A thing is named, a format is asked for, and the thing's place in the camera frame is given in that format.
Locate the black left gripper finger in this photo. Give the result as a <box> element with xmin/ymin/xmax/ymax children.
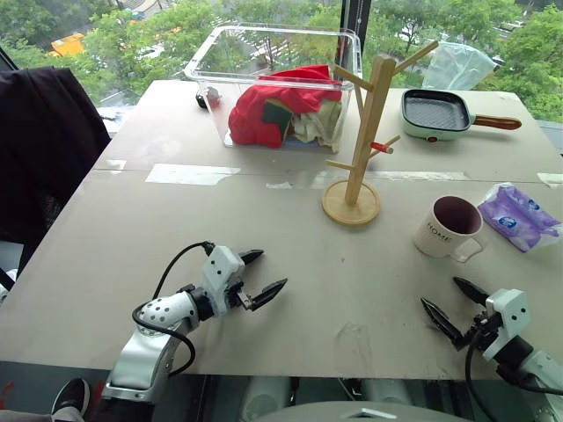
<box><xmin>238</xmin><ymin>249</ymin><xmax>266</xmax><ymax>266</ymax></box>
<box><xmin>249</xmin><ymin>277</ymin><xmax>289</xmax><ymax>312</ymax></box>

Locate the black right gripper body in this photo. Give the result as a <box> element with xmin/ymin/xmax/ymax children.
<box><xmin>454</xmin><ymin>309</ymin><xmax>503</xmax><ymax>353</ymax></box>

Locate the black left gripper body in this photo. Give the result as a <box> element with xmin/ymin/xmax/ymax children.
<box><xmin>221</xmin><ymin>282</ymin><xmax>255</xmax><ymax>314</ymax></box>

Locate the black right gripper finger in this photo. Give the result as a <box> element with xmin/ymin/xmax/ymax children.
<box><xmin>420</xmin><ymin>297</ymin><xmax>466</xmax><ymax>352</ymax></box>
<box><xmin>453</xmin><ymin>276</ymin><xmax>491</xmax><ymax>308</ymax></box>

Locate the wooden mug tree stand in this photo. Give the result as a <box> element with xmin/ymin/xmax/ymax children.
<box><xmin>321</xmin><ymin>40</ymin><xmax>441</xmax><ymax>229</ymax></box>

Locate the cream mug with pink inside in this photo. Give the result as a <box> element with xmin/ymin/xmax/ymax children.
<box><xmin>413</xmin><ymin>195</ymin><xmax>486</xmax><ymax>264</ymax></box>

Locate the purple tissue pack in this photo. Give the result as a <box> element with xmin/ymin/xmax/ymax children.
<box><xmin>477</xmin><ymin>182</ymin><xmax>563</xmax><ymax>254</ymax></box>

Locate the white rounded robot leg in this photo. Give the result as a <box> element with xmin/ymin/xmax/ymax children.
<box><xmin>359</xmin><ymin>378</ymin><xmax>413</xmax><ymax>406</ymax></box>
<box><xmin>240</xmin><ymin>376</ymin><xmax>292</xmax><ymax>419</ymax></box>

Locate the blue cloth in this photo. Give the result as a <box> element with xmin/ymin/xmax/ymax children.
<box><xmin>282</xmin><ymin>133</ymin><xmax>323</xmax><ymax>149</ymax></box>

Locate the grey rounded robot torso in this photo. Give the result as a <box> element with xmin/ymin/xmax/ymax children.
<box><xmin>249</xmin><ymin>400</ymin><xmax>442</xmax><ymax>422</ymax></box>

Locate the red cloth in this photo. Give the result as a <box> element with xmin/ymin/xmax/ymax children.
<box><xmin>228</xmin><ymin>64</ymin><xmax>344</xmax><ymax>149</ymax></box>

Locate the green cloth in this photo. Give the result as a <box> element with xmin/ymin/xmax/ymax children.
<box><xmin>262</xmin><ymin>100</ymin><xmax>292</xmax><ymax>125</ymax></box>

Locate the cream cloth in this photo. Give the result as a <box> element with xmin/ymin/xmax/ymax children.
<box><xmin>288</xmin><ymin>99</ymin><xmax>345</xmax><ymax>151</ymax></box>

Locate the small black object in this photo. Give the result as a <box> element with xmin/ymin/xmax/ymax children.
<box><xmin>195</xmin><ymin>85</ymin><xmax>222</xmax><ymax>110</ymax></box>

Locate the mint green grill pan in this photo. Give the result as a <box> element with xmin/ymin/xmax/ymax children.
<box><xmin>399</xmin><ymin>88</ymin><xmax>523</xmax><ymax>143</ymax></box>

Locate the clear plastic bin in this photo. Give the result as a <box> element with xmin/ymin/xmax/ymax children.
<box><xmin>183</xmin><ymin>25</ymin><xmax>363</xmax><ymax>155</ymax></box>

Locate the black sneaker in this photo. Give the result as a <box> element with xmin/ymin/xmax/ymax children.
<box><xmin>50</xmin><ymin>377</ymin><xmax>91</xmax><ymax>418</ymax></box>

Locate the pale blue plastic bag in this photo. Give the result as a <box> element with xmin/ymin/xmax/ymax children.
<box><xmin>421</xmin><ymin>40</ymin><xmax>499</xmax><ymax>91</ymax></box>

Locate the black jacket on chair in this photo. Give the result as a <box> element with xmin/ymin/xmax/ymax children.
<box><xmin>0</xmin><ymin>66</ymin><xmax>113</xmax><ymax>269</ymax></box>

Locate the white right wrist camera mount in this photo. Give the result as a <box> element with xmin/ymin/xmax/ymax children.
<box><xmin>480</xmin><ymin>288</ymin><xmax>530</xmax><ymax>362</ymax></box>

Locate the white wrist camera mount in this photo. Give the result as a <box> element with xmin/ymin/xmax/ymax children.
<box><xmin>201</xmin><ymin>245</ymin><xmax>245</xmax><ymax>317</ymax></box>
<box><xmin>480</xmin><ymin>288</ymin><xmax>530</xmax><ymax>362</ymax></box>

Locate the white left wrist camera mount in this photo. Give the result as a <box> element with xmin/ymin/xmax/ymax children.
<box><xmin>201</xmin><ymin>245</ymin><xmax>245</xmax><ymax>317</ymax></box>

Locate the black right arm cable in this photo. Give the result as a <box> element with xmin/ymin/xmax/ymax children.
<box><xmin>464</xmin><ymin>327</ymin><xmax>563</xmax><ymax>422</ymax></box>

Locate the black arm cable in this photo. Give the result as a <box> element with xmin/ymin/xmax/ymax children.
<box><xmin>131</xmin><ymin>240</ymin><xmax>217</xmax><ymax>378</ymax></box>
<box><xmin>464</xmin><ymin>327</ymin><xmax>563</xmax><ymax>422</ymax></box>

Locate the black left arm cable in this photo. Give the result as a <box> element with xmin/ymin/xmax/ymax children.
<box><xmin>131</xmin><ymin>240</ymin><xmax>217</xmax><ymax>378</ymax></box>

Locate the black window frame post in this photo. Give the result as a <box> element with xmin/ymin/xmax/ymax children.
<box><xmin>340</xmin><ymin>0</ymin><xmax>373</xmax><ymax>83</ymax></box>

